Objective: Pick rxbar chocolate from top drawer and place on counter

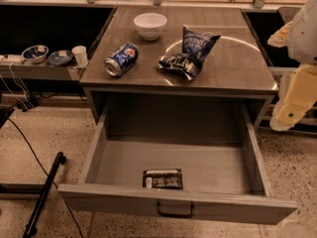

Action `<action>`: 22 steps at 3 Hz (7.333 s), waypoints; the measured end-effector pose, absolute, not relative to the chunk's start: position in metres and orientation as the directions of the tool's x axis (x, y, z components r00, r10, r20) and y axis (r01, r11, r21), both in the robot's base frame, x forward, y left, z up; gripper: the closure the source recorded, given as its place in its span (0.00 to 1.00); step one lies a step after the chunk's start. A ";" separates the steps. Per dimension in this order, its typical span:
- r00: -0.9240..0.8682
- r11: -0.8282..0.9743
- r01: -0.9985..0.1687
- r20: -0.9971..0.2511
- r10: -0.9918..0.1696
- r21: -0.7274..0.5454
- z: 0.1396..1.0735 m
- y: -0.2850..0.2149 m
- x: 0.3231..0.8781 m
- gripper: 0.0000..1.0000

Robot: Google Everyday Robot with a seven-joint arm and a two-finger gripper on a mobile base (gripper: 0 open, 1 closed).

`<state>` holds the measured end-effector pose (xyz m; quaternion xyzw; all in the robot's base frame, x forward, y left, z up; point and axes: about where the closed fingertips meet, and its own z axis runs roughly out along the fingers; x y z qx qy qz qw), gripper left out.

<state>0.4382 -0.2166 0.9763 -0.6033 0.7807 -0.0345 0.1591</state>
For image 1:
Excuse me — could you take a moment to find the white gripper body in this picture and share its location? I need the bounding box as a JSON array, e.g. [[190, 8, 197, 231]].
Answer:
[[282, 64, 317, 114]]

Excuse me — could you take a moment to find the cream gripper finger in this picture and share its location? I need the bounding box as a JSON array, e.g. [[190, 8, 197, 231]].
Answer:
[[269, 102, 305, 131], [267, 22, 292, 48]]

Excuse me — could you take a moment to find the rxbar chocolate bar wrapper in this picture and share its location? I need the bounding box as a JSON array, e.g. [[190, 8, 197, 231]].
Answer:
[[143, 169, 183, 190]]

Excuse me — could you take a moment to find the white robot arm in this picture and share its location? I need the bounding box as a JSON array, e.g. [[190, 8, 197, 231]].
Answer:
[[267, 0, 317, 131]]

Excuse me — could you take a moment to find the grey open drawer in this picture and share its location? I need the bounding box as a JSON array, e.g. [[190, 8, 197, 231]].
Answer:
[[58, 94, 297, 224]]

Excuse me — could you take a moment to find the grey wooden counter cabinet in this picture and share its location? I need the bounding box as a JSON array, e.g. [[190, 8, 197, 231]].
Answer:
[[80, 6, 277, 126]]

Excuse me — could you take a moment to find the blue chip bag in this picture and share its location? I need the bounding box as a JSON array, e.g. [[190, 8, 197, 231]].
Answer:
[[158, 26, 221, 81]]

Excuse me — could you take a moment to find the white ceramic bowl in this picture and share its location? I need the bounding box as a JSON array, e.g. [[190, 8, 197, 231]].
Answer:
[[134, 13, 167, 41]]

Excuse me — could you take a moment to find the blue pepsi soda can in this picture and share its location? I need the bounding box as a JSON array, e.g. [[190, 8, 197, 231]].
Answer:
[[104, 43, 139, 77]]

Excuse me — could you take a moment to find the white paper cup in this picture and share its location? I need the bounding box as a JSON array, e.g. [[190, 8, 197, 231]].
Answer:
[[71, 46, 88, 66]]

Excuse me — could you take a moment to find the dark blue small plate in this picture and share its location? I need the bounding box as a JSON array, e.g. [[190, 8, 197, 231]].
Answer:
[[48, 50, 73, 65]]

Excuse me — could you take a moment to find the blue white bowl left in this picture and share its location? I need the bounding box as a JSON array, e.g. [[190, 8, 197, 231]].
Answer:
[[22, 45, 49, 63]]

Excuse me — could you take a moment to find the grey side shelf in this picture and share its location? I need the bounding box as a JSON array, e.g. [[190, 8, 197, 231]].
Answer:
[[0, 64, 85, 81]]

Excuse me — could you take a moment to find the white power strip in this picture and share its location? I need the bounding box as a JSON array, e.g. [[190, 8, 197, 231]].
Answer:
[[0, 55, 24, 64]]

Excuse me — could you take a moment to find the black pole on floor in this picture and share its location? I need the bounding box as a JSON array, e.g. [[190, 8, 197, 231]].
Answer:
[[23, 152, 66, 238]]

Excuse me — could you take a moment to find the black drawer handle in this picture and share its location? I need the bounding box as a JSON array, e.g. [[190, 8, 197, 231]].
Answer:
[[157, 201, 194, 219]]

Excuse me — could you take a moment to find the black floor cable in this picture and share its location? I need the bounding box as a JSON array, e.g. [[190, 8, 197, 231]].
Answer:
[[6, 116, 85, 238]]

